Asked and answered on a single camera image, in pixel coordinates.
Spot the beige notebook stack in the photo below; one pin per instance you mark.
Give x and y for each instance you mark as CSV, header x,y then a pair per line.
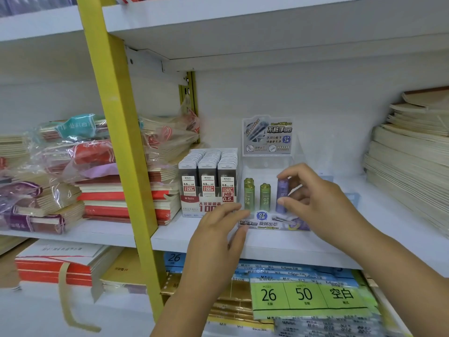
x,y
386,305
410,164

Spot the wrapped teal-band notebook pack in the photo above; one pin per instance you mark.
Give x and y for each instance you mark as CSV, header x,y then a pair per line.
x,y
77,126

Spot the person's right forearm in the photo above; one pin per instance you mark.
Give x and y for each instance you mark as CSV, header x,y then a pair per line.
x,y
403,287

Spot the crumpled plastic-wrapped notebook pack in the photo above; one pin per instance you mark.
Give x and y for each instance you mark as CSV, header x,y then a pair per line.
x,y
168,136

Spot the wrapped red-band notebook stack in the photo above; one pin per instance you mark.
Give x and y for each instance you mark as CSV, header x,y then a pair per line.
x,y
14,150

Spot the yellow shelf post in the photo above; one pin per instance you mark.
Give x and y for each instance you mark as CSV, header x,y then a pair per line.
x,y
115,101

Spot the clear display of green purple tubes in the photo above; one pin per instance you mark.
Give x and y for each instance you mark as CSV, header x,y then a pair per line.
x,y
266,131

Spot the clear pen packs red label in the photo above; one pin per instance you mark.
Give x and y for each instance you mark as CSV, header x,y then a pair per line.
x,y
35,5

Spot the clear box with blue label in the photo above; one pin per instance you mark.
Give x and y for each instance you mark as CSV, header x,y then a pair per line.
x,y
352,200

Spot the pink paper sheet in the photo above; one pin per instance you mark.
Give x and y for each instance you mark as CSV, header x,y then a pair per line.
x,y
101,171

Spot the red-spine notebook stack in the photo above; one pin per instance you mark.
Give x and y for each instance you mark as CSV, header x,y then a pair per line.
x,y
101,203

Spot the yellow notebook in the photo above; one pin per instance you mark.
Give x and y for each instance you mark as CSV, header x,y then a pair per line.
x,y
122,273

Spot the stack of gold paper packs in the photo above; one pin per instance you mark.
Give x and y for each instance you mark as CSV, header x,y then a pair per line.
x,y
238,287

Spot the tan notebooks with black spine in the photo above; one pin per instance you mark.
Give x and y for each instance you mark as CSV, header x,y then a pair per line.
x,y
10,243

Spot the wrapped red-band notebook pack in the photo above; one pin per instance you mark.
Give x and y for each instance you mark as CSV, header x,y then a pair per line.
x,y
91,154

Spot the stack of blue paper packs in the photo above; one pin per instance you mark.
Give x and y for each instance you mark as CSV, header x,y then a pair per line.
x,y
280,270

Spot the yellow slotted bracket rail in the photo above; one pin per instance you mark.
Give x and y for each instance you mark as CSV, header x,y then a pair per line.
x,y
187,87

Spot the person's left hand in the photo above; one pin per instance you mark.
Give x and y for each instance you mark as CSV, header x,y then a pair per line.
x,y
210,249

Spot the person's right hand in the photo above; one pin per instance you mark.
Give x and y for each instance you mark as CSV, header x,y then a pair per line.
x,y
329,214

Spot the rows of lead cases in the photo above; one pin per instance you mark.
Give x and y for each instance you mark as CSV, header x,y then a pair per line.
x,y
189,178

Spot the brown kraft folder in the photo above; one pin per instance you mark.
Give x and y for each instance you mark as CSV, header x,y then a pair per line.
x,y
10,270

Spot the red white receipt book bundle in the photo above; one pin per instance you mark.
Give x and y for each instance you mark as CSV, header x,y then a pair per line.
x,y
42,270

